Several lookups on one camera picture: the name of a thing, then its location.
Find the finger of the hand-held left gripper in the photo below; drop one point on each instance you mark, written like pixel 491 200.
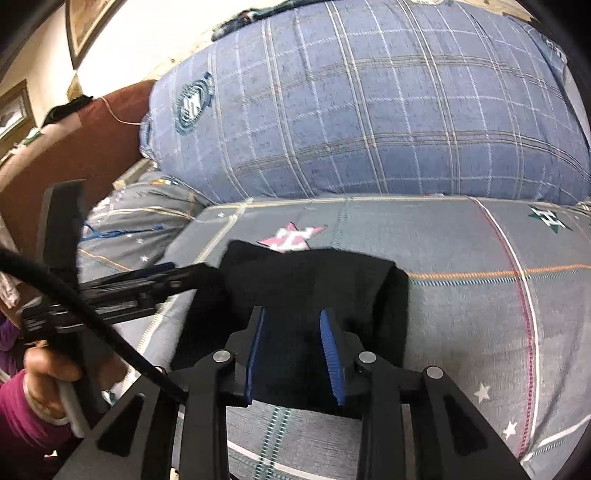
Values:
pixel 138 279
pixel 62 221

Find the person's left hand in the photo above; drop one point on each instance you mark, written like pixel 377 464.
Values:
pixel 46 369

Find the person's left forearm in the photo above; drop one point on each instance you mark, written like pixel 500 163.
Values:
pixel 23 415

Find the black cloth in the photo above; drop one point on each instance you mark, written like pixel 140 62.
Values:
pixel 69 108

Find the tan wooden bed rail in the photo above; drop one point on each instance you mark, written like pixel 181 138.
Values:
pixel 134 173

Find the grey star-print pillow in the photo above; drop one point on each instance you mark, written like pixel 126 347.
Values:
pixel 138 230

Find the grey star-print bedsheet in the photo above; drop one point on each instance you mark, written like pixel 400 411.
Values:
pixel 461 323

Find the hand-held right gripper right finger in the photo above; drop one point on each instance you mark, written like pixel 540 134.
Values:
pixel 333 362

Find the blue plaid pillow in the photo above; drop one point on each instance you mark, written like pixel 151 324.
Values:
pixel 369 106

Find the brown headboard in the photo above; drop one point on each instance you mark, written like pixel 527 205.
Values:
pixel 69 147

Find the black pants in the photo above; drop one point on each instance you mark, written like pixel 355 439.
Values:
pixel 314 286

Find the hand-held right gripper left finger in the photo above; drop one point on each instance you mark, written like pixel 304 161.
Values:
pixel 256 362

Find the wooden picture frame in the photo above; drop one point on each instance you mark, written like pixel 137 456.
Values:
pixel 16 110
pixel 85 23

